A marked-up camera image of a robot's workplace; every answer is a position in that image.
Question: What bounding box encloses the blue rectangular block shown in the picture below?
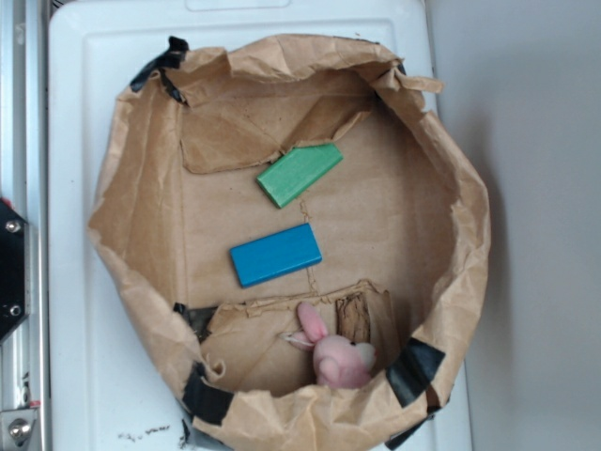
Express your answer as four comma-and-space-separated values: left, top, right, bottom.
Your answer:
230, 224, 322, 288

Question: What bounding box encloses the pink plush bunny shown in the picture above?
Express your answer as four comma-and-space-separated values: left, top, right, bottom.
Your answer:
280, 302, 377, 389

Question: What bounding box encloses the green wooden block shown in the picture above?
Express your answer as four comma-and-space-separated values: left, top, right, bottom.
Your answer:
256, 144, 343, 209

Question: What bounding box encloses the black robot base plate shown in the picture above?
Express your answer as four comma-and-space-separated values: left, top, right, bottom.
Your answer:
0, 198, 28, 344

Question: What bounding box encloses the brown paper bag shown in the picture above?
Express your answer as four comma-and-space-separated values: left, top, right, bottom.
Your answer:
88, 35, 490, 450

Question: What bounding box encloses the aluminium frame rail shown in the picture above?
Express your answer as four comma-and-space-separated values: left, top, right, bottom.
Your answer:
1, 1, 52, 450

